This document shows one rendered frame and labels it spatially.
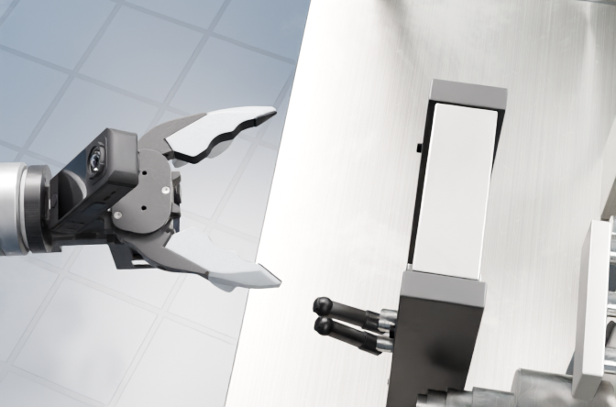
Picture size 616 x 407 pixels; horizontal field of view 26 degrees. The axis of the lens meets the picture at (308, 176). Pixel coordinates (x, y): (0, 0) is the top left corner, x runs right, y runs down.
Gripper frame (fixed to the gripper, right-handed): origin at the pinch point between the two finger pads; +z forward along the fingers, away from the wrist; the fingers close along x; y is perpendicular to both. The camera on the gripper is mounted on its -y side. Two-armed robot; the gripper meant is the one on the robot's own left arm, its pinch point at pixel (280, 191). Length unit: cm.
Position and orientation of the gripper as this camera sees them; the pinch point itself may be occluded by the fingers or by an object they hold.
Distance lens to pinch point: 105.4
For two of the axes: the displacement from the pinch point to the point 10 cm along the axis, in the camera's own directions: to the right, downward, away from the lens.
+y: -0.1, 4.1, 9.1
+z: 10.0, -0.3, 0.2
